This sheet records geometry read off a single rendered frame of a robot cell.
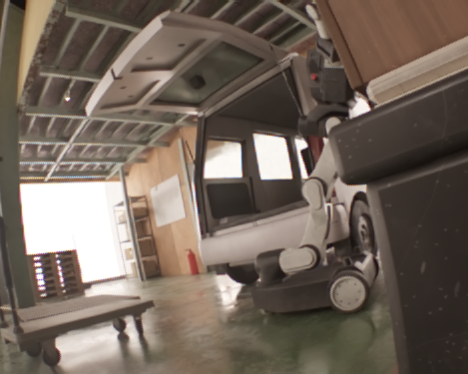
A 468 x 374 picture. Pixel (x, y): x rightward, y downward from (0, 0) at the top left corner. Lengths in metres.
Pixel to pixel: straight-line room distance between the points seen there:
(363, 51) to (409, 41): 0.04
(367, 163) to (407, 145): 0.03
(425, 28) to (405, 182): 0.13
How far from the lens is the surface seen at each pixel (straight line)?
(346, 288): 1.47
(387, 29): 0.28
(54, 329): 1.66
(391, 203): 0.19
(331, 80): 1.71
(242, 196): 3.48
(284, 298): 1.62
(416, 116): 0.18
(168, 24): 1.91
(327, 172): 1.67
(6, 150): 5.01
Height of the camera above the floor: 0.44
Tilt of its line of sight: 10 degrees up
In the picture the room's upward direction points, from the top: 13 degrees counter-clockwise
